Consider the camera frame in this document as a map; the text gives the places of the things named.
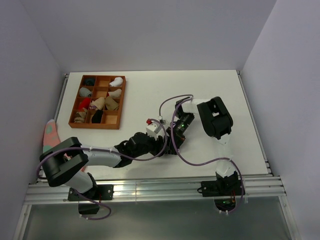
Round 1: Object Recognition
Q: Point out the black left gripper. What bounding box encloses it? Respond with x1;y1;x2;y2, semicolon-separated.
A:
132;131;170;159

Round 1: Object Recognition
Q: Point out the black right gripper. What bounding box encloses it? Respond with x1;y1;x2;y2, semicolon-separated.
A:
166;112;195;153

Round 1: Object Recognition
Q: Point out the tan ribbed sock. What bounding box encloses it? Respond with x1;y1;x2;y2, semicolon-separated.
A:
104;96;119;111

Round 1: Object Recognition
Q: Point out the brown compartment sock tray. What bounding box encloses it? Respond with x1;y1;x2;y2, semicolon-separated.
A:
68;75;126;130

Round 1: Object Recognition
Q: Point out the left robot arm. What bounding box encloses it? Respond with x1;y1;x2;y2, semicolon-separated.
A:
37;132;169;200

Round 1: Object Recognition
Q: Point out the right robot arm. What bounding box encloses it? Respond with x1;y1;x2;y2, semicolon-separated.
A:
169;94;243;195

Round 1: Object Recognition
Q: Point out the black rolled sock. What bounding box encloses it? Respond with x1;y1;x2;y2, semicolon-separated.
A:
91;109;104;124

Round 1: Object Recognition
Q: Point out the cream rolled sock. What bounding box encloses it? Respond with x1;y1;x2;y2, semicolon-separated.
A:
107;89;122;99

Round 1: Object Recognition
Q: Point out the beige rolled sock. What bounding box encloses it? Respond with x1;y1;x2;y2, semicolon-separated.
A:
89;97;105;110

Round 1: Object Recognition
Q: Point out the tan patterned rolled sock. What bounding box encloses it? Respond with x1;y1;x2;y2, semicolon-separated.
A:
73;109;88;123

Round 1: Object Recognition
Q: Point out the white rolled sock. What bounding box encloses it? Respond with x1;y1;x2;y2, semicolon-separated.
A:
109;76;124;87

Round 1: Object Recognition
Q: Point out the red rolled sock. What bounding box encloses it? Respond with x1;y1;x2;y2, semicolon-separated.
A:
77;97;91;111

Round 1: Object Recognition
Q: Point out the grey rolled sock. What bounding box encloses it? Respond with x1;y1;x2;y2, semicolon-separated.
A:
79;87;93;98

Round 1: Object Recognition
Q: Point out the dark teal rolled sock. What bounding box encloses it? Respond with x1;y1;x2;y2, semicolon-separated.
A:
83;77;96;86

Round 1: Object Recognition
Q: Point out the pink patterned sock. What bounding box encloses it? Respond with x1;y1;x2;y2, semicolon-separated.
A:
42;119;61;153

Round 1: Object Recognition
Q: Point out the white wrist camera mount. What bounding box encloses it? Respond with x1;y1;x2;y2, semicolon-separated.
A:
158;116;168;126

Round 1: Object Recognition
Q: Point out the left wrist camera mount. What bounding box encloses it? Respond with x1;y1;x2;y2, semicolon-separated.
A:
146;118;166;140

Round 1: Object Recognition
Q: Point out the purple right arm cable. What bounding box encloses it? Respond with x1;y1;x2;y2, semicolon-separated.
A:
158;93;247;215

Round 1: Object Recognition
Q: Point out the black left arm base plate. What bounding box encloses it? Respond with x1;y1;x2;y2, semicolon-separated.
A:
67;184;114;202

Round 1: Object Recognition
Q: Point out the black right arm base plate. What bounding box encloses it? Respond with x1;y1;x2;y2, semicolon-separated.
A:
197;172;246;197

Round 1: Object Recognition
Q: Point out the aluminium frame rail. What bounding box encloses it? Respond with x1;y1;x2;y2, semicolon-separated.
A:
23;176;287;205

